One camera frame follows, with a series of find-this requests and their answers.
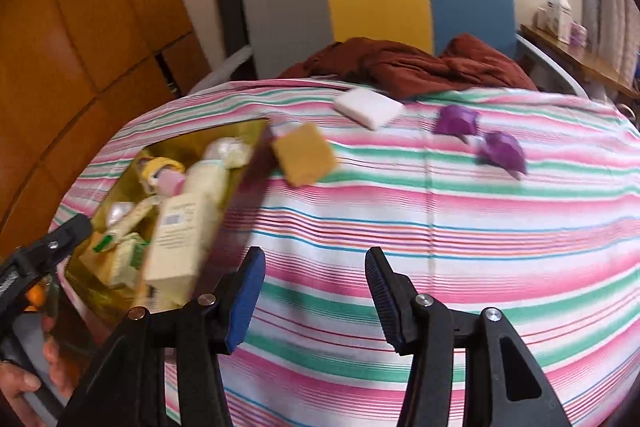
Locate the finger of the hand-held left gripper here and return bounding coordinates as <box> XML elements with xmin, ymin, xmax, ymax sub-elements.
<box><xmin>42</xmin><ymin>214</ymin><xmax>94</xmax><ymax>266</ymax></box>

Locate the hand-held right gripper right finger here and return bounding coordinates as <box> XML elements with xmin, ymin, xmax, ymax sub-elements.
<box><xmin>364</xmin><ymin>247</ymin><xmax>572</xmax><ymax>427</ymax></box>

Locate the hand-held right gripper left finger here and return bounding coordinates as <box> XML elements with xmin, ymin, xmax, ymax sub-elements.
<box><xmin>57</xmin><ymin>246</ymin><xmax>267</xmax><ymax>427</ymax></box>

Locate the cream box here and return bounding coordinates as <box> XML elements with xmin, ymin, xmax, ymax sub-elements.
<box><xmin>144</xmin><ymin>193</ymin><xmax>222</xmax><ymax>299</ymax></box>

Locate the yellow plush toy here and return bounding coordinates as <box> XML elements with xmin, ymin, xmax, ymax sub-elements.
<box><xmin>140</xmin><ymin>156</ymin><xmax>187</xmax><ymax>188</ymax></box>

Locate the gold tin box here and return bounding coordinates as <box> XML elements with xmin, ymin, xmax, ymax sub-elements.
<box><xmin>64</xmin><ymin>117</ymin><xmax>274</xmax><ymax>324</ymax></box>

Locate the person's left hand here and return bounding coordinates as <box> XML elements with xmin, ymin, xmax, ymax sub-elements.
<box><xmin>0</xmin><ymin>313</ymin><xmax>77</xmax><ymax>427</ymax></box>

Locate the green and white carton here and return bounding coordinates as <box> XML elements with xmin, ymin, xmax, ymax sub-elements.
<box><xmin>92</xmin><ymin>231</ymin><xmax>152</xmax><ymax>289</ymax></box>

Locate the striped tablecloth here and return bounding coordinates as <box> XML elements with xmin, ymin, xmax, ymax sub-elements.
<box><xmin>49</xmin><ymin>77</ymin><xmax>640</xmax><ymax>427</ymax></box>

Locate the yellow sponge on table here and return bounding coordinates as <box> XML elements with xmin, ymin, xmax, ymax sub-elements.
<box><xmin>271</xmin><ymin>122</ymin><xmax>337</xmax><ymax>188</ymax></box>

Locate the purple packet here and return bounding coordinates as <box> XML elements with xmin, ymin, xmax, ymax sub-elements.
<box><xmin>432</xmin><ymin>104</ymin><xmax>481</xmax><ymax>144</ymax></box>
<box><xmin>477</xmin><ymin>130</ymin><xmax>529</xmax><ymax>178</ymax></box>

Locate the white soap bar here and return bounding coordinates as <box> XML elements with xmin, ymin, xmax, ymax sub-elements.
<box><xmin>333</xmin><ymin>87</ymin><xmax>405</xmax><ymax>130</ymax></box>

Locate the wooden wardrobe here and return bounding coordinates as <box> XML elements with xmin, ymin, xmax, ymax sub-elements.
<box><xmin>0</xmin><ymin>0</ymin><xmax>212</xmax><ymax>254</ymax></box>

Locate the brown-red cloth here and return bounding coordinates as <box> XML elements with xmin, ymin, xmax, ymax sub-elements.
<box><xmin>276</xmin><ymin>33</ymin><xmax>539</xmax><ymax>102</ymax></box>

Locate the wooden shelf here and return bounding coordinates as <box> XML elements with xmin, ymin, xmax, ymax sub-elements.
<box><xmin>520</xmin><ymin>24</ymin><xmax>640</xmax><ymax>98</ymax></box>

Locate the white box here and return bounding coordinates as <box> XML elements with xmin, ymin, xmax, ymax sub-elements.
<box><xmin>536</xmin><ymin>0</ymin><xmax>574</xmax><ymax>44</ymax></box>

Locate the striped side curtain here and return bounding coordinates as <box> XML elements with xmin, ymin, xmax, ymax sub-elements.
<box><xmin>581</xmin><ymin>0</ymin><xmax>640</xmax><ymax>88</ymax></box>

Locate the black upright post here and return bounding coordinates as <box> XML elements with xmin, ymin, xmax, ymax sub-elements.
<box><xmin>213</xmin><ymin>0</ymin><xmax>252</xmax><ymax>58</ymax></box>

